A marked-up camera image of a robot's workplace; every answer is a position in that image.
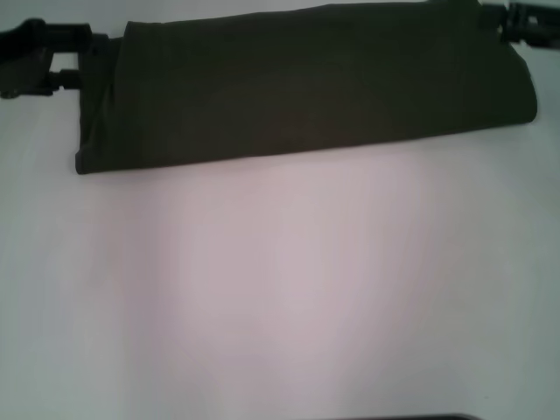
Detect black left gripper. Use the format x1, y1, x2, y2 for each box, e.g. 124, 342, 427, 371
0, 17, 113, 100

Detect dark green t-shirt pink print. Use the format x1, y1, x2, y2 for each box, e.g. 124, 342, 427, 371
73, 0, 540, 176

